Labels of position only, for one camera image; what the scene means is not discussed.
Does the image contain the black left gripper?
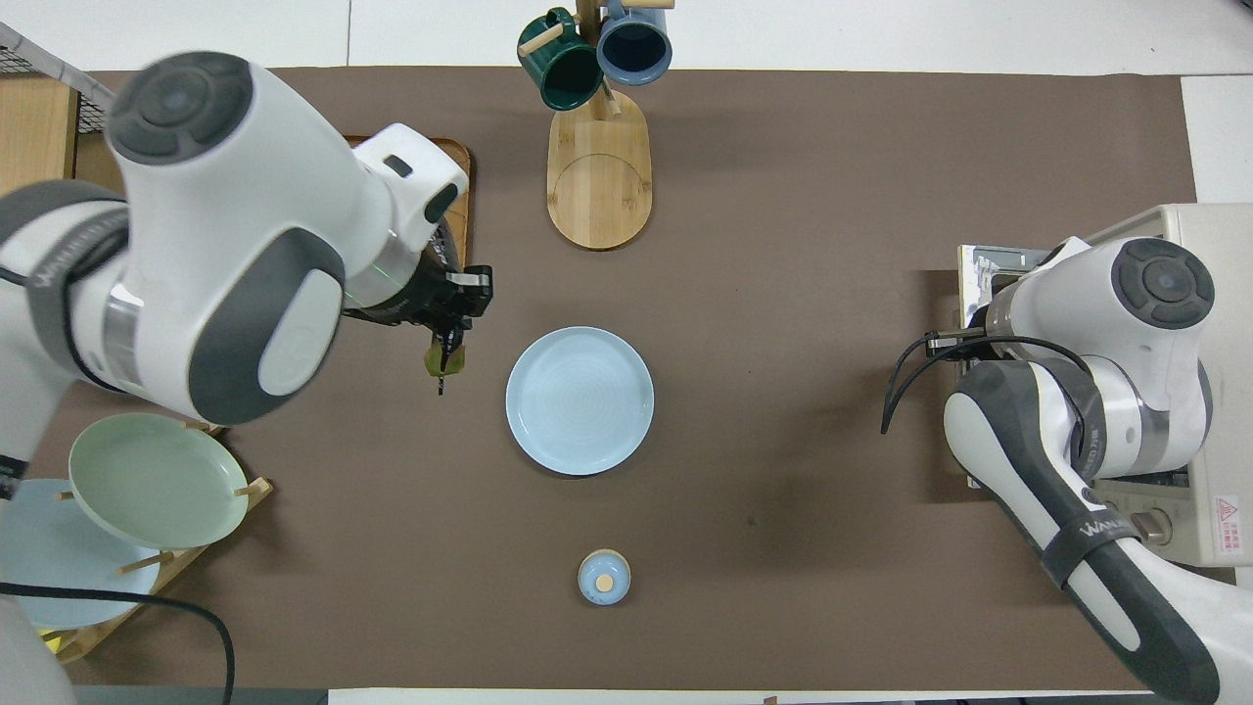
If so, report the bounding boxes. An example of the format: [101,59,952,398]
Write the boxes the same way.
[345,245,493,346]

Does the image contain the toaster oven glass door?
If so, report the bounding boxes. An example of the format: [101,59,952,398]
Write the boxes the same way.
[957,245,1058,491]

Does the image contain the white toaster oven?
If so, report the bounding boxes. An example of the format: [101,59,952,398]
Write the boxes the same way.
[954,204,1253,569]

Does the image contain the wooden serving tray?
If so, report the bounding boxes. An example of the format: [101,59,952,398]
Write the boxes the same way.
[343,135,474,270]

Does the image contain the wooden mug tree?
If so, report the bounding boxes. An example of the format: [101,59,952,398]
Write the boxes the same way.
[519,0,676,251]

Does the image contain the dark green mug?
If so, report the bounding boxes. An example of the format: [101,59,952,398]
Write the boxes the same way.
[517,8,603,111]

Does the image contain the wooden plate rack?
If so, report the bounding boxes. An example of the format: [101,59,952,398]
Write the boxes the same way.
[39,416,273,667]

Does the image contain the blue mug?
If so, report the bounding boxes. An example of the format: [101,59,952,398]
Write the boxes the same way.
[595,0,673,86]

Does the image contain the brown table mat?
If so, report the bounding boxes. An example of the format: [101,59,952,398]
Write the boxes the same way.
[0,67,1200,691]

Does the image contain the pale green plate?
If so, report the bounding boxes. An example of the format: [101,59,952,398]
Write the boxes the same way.
[69,412,249,550]

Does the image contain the wooden shelf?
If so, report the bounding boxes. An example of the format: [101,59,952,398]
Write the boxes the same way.
[0,76,109,197]

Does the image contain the light blue racked plate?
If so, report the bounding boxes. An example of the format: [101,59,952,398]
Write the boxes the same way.
[0,478,162,631]

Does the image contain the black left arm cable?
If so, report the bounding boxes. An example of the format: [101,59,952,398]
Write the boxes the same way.
[0,583,236,705]

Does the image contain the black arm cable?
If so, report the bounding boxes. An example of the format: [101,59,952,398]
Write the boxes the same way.
[0,583,236,705]
[881,333,1092,437]

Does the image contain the black wire basket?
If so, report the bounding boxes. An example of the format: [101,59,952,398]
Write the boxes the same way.
[0,22,116,133]

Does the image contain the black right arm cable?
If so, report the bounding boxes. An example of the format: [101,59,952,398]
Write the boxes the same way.
[881,333,1092,437]

